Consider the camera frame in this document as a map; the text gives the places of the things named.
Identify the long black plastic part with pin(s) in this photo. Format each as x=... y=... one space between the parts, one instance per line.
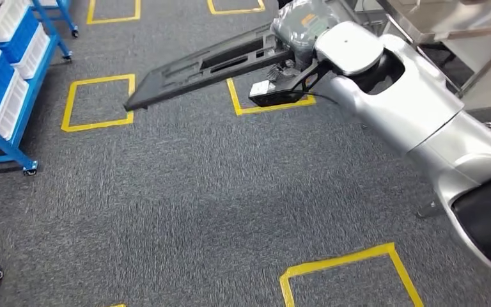
x=177 y=82

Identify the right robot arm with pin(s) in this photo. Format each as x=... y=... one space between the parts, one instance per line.
x=398 y=97

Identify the blue wheeled shelf rack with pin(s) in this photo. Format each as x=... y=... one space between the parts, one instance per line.
x=69 y=19
x=8 y=148

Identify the stainless steel workbench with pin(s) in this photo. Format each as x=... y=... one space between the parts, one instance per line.
x=440 y=17

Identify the yellow floor tape square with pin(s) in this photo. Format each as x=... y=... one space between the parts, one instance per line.
x=114 y=20
x=97 y=124

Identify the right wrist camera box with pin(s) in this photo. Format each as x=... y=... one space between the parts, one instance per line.
x=279 y=97

